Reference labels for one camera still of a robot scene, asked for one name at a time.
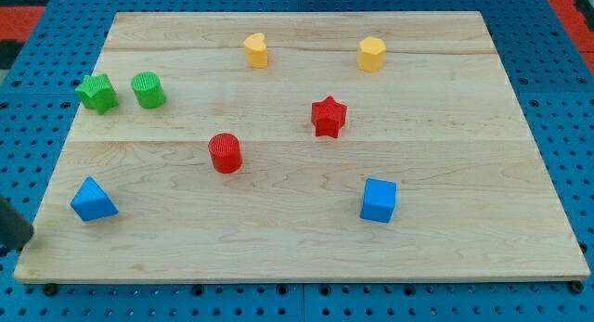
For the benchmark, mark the red star block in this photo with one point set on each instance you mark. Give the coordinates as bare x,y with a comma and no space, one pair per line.
328,117

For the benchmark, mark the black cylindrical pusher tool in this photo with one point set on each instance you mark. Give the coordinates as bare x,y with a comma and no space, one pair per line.
16,230

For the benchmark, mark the blue cube block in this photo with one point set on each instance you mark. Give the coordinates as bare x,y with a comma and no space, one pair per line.
379,200

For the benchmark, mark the yellow hexagon block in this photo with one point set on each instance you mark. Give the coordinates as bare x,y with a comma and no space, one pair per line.
371,53

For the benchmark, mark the green star block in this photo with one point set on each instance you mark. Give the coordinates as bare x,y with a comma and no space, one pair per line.
96,92

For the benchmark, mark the wooden board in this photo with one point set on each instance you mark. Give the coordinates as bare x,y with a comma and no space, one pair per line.
440,118

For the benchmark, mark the blue triangle block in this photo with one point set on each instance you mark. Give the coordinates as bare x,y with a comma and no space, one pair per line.
91,202

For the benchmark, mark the red cylinder block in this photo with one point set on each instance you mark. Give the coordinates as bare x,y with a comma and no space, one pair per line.
225,153

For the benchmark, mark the green cylinder block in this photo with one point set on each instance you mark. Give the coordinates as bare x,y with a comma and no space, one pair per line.
147,88

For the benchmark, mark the yellow heart block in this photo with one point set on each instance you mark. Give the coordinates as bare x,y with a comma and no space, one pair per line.
255,49

